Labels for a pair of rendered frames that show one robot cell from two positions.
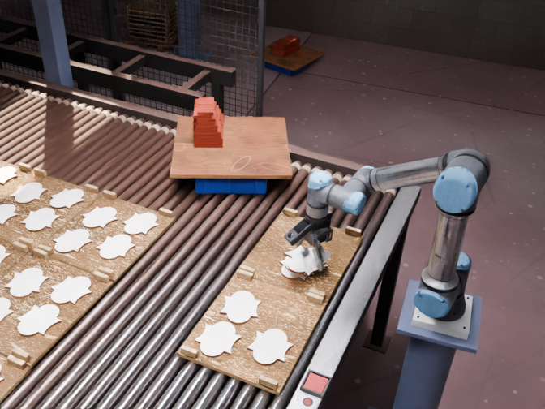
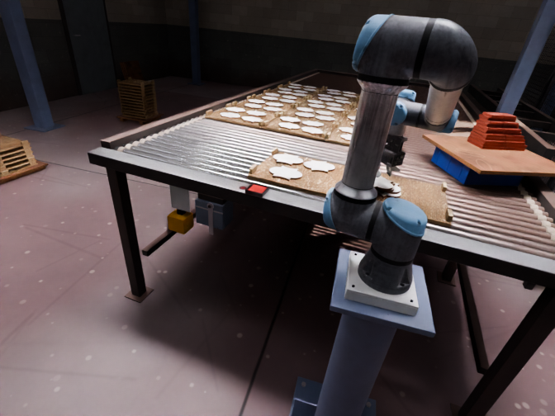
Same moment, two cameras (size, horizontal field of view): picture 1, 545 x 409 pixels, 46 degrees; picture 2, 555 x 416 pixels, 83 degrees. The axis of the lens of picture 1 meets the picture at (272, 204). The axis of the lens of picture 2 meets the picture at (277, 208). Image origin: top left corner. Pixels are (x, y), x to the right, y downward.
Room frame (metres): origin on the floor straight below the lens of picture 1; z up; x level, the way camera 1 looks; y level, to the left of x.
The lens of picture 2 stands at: (1.24, -1.30, 1.51)
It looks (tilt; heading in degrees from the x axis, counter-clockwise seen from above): 30 degrees down; 85
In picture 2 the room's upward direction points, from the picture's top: 6 degrees clockwise
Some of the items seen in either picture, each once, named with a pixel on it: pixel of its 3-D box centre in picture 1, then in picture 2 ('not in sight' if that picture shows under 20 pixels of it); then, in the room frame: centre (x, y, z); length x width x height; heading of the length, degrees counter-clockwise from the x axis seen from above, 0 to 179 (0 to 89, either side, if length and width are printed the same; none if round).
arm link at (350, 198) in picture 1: (349, 197); (401, 112); (1.71, -0.25, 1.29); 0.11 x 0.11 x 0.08; 60
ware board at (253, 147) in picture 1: (231, 145); (492, 153); (2.43, 0.19, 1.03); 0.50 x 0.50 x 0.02; 4
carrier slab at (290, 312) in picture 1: (255, 328); (303, 172); (1.45, 0.04, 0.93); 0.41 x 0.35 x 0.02; 158
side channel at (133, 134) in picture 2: not in sight; (264, 91); (1.27, 2.07, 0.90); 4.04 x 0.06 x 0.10; 67
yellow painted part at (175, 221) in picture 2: not in sight; (179, 207); (0.89, -0.02, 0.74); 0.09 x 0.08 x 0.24; 157
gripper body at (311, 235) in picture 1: (317, 226); (391, 148); (1.75, -0.16, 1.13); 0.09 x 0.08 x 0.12; 122
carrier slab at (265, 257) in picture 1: (302, 254); (395, 193); (1.83, -0.12, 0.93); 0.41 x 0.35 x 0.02; 157
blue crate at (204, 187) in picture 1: (231, 165); (475, 163); (2.36, 0.19, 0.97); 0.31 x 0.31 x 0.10; 4
